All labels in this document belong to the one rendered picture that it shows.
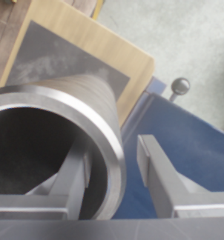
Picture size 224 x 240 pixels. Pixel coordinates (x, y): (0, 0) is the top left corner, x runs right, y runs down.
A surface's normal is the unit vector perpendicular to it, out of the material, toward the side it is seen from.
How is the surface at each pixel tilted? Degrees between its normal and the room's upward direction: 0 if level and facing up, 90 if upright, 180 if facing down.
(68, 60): 0
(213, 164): 59
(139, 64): 0
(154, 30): 0
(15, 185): 90
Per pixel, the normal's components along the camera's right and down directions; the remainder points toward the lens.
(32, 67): 0.01, 0.28
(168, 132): -0.74, -0.26
